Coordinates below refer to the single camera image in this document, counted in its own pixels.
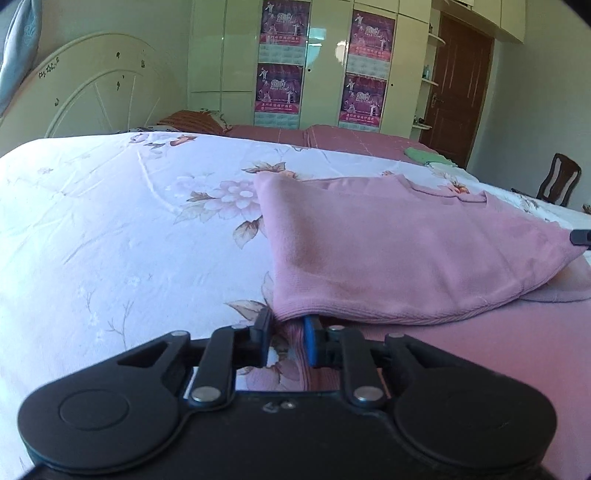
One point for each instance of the pink knit sweater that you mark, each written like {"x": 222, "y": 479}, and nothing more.
{"x": 392, "y": 249}

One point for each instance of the purple wall poster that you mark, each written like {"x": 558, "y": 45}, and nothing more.
{"x": 284, "y": 21}
{"x": 371, "y": 39}
{"x": 363, "y": 101}
{"x": 279, "y": 94}

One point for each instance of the cream round headboard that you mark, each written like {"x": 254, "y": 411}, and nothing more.
{"x": 97, "y": 87}

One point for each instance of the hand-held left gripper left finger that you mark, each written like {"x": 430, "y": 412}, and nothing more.
{"x": 262, "y": 333}

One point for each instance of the brown wooden door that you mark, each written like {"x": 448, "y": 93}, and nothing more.
{"x": 457, "y": 92}

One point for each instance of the light blue curtain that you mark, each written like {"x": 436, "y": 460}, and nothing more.
{"x": 16, "y": 50}

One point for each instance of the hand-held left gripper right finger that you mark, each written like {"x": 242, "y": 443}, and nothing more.
{"x": 313, "y": 342}

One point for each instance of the floral pillow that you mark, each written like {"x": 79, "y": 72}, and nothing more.
{"x": 141, "y": 129}

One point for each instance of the orange pillow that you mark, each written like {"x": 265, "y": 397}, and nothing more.
{"x": 194, "y": 121}

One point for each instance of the green folded cloth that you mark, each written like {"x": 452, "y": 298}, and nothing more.
{"x": 427, "y": 156}

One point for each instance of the white floral bed sheet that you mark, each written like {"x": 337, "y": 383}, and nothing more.
{"x": 115, "y": 221}

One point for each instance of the cream glossy wardrobe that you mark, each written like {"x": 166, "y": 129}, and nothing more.
{"x": 325, "y": 69}

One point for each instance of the pink striped bedspread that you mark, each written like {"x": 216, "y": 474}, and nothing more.
{"x": 341, "y": 137}

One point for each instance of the cream corner shelf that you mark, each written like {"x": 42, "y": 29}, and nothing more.
{"x": 429, "y": 81}

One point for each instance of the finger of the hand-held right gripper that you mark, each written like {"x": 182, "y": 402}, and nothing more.
{"x": 581, "y": 237}

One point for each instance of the cream overhead cabinets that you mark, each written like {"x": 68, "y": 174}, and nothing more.
{"x": 489, "y": 16}

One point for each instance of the dark wooden chair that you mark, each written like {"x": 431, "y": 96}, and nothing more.
{"x": 561, "y": 177}

